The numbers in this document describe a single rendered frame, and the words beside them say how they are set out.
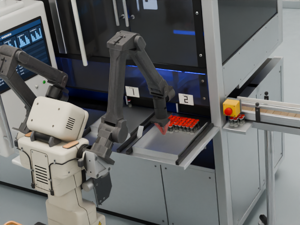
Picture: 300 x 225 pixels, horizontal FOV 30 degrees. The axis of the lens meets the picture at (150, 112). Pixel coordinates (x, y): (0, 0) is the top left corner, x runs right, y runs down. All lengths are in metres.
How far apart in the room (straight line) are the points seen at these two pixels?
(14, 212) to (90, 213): 1.74
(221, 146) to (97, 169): 0.98
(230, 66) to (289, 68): 2.86
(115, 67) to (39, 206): 2.14
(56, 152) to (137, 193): 1.38
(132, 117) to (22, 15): 0.82
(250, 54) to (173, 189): 0.92
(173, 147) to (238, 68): 0.59
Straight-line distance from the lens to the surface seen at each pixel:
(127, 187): 3.57
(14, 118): 3.17
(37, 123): 2.33
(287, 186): 4.04
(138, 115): 3.19
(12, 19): 3.07
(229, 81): 2.99
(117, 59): 2.20
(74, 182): 2.41
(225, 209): 3.27
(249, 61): 3.24
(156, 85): 2.49
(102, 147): 2.24
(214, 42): 2.77
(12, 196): 4.37
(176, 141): 2.88
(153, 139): 2.92
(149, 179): 3.43
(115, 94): 2.23
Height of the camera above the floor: 2.33
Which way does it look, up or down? 27 degrees down
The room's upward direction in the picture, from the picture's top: 8 degrees counter-clockwise
